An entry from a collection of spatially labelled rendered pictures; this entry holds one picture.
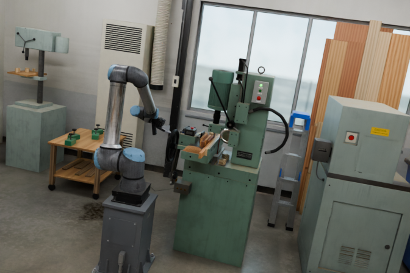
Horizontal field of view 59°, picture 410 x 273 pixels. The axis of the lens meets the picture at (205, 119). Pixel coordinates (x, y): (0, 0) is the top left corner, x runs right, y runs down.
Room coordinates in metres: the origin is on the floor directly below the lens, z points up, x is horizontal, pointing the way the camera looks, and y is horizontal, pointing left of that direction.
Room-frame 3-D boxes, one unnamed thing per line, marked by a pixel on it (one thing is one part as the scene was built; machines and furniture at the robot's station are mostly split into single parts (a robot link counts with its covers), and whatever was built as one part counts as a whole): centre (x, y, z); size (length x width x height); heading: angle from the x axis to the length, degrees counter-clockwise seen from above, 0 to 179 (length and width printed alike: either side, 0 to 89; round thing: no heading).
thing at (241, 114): (2.67, -0.27, 1.23); 0.09 x 0.08 x 0.15; 78
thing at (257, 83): (2.66, -0.38, 1.40); 0.10 x 0.06 x 0.16; 78
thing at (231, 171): (2.84, -0.21, 0.76); 0.57 x 0.45 x 0.09; 78
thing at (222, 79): (2.87, -0.09, 1.35); 0.18 x 0.18 x 0.31
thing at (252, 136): (2.81, -0.38, 1.16); 0.22 x 0.22 x 0.72; 78
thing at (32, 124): (4.09, 1.93, 0.79); 0.62 x 0.48 x 1.58; 79
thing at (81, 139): (3.68, 1.19, 0.32); 0.66 x 0.57 x 0.64; 173
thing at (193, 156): (2.84, 0.02, 0.87); 0.61 x 0.30 x 0.06; 168
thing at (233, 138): (2.67, -0.24, 1.02); 0.09 x 0.07 x 0.12; 168
